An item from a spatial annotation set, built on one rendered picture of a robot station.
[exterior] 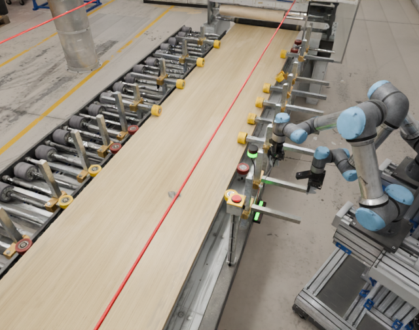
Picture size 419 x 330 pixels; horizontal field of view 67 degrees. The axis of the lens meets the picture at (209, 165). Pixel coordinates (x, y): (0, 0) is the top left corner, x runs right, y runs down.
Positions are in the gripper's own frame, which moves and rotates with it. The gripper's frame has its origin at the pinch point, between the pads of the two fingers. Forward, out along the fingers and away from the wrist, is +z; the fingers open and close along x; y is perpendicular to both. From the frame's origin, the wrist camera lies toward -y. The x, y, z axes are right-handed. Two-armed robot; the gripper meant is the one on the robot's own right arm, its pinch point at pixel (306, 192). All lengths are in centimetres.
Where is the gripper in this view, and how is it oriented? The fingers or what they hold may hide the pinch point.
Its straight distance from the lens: 207.3
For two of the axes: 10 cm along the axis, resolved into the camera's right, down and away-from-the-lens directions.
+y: 9.4, 2.3, -2.7
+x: 3.5, -6.3, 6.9
